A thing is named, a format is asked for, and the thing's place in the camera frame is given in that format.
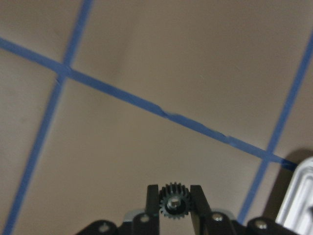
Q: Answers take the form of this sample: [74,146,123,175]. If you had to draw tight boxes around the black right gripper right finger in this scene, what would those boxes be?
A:
[190,185,212,229]

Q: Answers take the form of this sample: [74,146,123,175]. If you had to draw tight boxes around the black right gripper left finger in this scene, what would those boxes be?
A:
[145,185,159,215]

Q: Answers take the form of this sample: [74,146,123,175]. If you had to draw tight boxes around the small black gear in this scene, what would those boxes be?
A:
[159,182,193,219]

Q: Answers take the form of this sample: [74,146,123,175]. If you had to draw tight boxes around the silver ribbed metal tray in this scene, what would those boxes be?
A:
[276,157,313,229]

